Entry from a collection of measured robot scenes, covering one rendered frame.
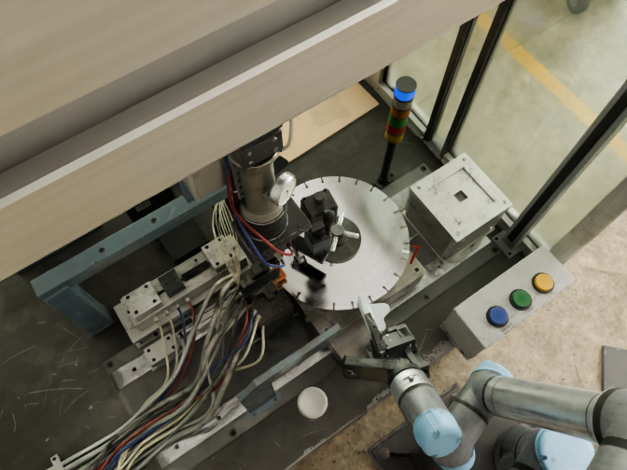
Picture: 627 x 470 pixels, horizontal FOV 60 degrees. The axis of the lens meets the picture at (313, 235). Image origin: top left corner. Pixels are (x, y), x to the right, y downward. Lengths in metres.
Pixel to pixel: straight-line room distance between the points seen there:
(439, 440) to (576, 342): 1.42
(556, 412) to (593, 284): 1.55
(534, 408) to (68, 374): 1.04
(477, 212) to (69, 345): 1.05
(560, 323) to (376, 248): 1.26
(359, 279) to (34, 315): 0.83
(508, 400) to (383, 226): 0.47
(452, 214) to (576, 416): 0.61
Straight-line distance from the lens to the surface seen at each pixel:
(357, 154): 1.59
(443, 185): 1.40
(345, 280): 1.20
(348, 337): 1.30
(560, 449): 1.21
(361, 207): 1.28
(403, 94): 1.21
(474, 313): 1.29
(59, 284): 1.21
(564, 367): 2.32
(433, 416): 1.01
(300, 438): 1.34
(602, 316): 2.45
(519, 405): 1.03
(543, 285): 1.35
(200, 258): 1.35
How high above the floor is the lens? 2.08
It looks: 66 degrees down
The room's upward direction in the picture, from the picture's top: 1 degrees clockwise
